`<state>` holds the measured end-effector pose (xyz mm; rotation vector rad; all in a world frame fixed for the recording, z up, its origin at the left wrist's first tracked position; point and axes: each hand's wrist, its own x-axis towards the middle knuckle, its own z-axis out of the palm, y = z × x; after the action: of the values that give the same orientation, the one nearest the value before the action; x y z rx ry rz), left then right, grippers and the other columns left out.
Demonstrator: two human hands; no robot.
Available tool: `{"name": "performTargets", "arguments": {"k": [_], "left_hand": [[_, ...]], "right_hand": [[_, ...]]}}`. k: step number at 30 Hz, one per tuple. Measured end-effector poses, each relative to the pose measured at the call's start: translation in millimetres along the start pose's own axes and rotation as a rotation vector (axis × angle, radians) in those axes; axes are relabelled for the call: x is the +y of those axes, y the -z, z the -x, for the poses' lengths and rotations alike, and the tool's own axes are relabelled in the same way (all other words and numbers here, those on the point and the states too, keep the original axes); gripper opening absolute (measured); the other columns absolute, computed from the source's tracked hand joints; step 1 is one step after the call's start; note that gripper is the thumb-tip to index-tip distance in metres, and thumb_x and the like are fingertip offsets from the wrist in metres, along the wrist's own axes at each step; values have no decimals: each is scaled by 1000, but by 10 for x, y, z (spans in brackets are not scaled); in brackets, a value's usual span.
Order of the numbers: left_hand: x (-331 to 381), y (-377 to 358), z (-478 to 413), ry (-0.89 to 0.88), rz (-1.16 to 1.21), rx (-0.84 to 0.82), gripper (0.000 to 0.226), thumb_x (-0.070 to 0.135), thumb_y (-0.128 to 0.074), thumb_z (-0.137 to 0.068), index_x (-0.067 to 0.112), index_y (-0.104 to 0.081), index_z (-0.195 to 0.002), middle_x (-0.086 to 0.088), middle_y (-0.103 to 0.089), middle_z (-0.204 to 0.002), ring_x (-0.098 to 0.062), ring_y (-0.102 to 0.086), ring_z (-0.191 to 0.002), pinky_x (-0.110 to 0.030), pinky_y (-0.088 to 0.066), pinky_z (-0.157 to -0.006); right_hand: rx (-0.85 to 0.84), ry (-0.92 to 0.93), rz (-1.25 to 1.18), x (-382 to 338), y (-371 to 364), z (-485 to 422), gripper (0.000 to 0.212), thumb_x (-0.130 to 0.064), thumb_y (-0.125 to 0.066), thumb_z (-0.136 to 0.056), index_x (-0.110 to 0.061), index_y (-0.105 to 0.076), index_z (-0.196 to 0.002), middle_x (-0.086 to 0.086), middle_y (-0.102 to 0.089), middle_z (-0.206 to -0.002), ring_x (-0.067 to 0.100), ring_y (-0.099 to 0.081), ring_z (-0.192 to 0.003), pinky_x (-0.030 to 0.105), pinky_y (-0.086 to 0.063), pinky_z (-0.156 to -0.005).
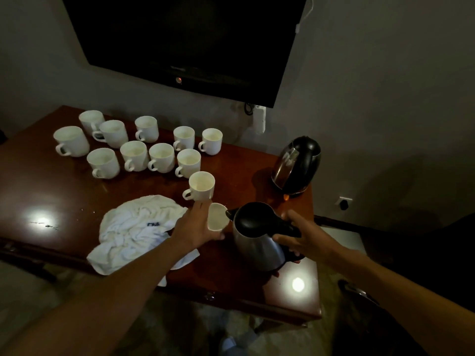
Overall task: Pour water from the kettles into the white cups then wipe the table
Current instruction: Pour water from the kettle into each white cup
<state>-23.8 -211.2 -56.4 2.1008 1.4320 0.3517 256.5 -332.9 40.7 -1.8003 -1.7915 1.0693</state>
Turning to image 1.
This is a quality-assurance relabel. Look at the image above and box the person's right hand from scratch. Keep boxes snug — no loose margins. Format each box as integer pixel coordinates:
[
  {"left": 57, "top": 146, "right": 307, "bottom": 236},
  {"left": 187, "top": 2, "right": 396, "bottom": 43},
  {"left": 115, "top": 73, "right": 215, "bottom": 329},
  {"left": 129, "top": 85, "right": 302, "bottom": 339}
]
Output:
[{"left": 271, "top": 209, "right": 343, "bottom": 265}]

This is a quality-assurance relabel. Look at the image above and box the person's left hand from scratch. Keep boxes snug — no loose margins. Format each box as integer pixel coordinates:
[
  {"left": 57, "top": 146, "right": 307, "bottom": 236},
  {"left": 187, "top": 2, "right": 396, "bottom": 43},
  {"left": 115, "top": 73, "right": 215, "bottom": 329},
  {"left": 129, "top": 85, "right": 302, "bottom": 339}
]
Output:
[{"left": 169, "top": 199, "right": 226, "bottom": 257}]

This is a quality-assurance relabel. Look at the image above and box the steel kettle with black lid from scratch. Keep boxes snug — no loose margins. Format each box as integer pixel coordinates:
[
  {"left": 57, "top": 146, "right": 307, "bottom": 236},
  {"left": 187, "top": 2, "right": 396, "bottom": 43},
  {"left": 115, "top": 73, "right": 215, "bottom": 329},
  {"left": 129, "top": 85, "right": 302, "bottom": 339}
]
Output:
[{"left": 225, "top": 202, "right": 306, "bottom": 273}]

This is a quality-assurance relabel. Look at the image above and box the group of white cups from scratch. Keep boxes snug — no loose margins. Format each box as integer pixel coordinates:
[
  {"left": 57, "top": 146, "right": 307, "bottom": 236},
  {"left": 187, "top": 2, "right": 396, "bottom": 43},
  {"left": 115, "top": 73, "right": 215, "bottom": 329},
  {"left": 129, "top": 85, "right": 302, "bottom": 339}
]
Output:
[{"left": 53, "top": 110, "right": 176, "bottom": 180}]

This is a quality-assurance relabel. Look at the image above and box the person's right forearm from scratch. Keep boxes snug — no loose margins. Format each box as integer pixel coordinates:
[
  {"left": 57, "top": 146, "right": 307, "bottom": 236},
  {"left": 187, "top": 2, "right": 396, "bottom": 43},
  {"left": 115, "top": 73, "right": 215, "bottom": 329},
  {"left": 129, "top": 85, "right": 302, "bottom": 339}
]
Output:
[{"left": 333, "top": 242, "right": 475, "bottom": 356}]

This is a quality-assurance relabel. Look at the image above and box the person's left forearm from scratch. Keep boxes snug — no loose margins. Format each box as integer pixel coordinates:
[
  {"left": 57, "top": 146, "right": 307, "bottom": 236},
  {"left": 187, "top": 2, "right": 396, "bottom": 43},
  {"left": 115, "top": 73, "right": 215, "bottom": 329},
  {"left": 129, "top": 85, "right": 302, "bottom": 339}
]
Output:
[{"left": 0, "top": 237, "right": 197, "bottom": 356}]

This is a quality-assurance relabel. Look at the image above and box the white paper sheet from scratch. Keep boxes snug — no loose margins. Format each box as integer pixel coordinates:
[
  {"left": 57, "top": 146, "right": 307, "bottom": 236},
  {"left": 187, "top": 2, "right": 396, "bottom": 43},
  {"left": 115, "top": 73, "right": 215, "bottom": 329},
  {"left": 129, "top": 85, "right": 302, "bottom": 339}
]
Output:
[{"left": 322, "top": 226, "right": 367, "bottom": 255}]

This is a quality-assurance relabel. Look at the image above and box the white crumpled cloth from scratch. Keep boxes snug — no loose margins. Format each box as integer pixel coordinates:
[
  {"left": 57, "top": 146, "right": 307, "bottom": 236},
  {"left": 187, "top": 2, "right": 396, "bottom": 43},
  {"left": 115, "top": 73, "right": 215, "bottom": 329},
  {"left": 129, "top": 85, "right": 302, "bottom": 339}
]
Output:
[{"left": 86, "top": 194, "right": 201, "bottom": 288}]

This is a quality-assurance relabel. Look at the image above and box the shiny metal object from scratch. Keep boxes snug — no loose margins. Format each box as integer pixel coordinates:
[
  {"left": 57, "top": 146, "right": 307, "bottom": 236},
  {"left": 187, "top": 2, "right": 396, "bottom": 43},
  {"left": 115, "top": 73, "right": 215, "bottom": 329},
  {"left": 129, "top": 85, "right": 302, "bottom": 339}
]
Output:
[{"left": 337, "top": 279, "right": 380, "bottom": 307}]

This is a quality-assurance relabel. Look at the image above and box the black and steel kettle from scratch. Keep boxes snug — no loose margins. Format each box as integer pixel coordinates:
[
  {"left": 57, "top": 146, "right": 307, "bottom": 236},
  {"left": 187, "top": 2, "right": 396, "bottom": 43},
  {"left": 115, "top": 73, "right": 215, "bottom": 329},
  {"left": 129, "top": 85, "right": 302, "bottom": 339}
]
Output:
[{"left": 271, "top": 135, "right": 322, "bottom": 199}]

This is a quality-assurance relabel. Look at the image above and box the black chair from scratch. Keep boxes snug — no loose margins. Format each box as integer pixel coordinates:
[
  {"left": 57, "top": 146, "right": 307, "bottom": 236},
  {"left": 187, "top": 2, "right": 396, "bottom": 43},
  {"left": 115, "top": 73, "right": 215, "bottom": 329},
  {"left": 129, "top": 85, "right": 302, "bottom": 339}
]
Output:
[{"left": 356, "top": 213, "right": 475, "bottom": 315}]

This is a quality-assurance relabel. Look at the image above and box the dark red wooden table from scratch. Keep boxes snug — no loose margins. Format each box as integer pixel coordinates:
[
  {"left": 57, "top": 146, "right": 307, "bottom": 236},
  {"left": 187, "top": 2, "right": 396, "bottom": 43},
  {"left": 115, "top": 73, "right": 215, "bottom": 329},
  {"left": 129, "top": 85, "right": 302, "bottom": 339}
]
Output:
[{"left": 0, "top": 104, "right": 323, "bottom": 327}]

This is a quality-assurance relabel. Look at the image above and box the black wall television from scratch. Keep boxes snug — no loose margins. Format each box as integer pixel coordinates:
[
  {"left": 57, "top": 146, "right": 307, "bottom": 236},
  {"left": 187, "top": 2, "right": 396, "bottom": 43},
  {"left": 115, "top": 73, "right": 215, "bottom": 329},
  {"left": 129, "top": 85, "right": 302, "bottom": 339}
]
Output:
[{"left": 60, "top": 0, "right": 309, "bottom": 109}]

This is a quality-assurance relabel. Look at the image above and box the thin white cable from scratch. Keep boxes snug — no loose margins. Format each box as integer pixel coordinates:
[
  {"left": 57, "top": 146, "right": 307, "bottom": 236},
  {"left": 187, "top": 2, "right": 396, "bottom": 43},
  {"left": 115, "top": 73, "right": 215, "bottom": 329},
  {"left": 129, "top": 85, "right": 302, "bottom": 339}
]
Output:
[{"left": 295, "top": 0, "right": 314, "bottom": 34}]

